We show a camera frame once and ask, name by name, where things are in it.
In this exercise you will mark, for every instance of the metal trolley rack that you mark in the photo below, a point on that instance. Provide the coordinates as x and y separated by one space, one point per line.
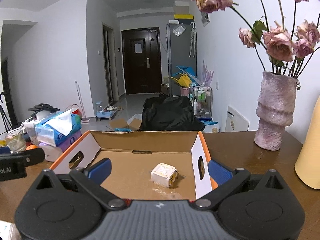
201 99

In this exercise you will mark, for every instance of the orange cardboard box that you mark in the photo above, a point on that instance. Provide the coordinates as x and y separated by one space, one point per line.
134 155

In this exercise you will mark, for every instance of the white square charger block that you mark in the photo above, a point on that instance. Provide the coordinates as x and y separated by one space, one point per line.
164 175

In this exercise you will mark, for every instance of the blue tissue pack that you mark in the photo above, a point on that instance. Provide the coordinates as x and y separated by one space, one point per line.
56 129

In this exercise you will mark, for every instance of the grey refrigerator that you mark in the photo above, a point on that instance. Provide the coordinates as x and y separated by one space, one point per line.
181 50

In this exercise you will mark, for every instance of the orange fruit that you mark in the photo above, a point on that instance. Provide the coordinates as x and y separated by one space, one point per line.
31 147

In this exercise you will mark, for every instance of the clear glass cup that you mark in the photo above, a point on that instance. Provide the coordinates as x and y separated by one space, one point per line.
15 140

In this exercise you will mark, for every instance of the yellow thermos jug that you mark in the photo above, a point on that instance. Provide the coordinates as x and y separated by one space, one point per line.
307 166

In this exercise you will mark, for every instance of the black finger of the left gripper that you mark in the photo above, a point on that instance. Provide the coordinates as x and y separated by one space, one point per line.
13 165

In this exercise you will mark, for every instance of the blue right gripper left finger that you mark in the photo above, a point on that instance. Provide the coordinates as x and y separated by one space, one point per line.
99 172

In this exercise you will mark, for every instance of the dark wooden door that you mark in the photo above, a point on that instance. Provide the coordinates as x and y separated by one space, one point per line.
142 60

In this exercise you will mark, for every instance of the black bag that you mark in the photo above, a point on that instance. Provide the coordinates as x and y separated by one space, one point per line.
163 113

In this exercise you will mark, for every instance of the dried pink roses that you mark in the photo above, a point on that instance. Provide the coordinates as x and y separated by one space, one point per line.
286 49

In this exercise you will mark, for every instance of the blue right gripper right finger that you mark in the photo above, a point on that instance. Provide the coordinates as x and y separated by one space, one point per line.
219 172

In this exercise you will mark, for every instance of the pink textured vase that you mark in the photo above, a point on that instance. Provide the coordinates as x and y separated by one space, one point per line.
276 105

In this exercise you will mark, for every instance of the camera tripod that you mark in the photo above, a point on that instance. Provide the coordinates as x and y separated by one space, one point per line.
6 122

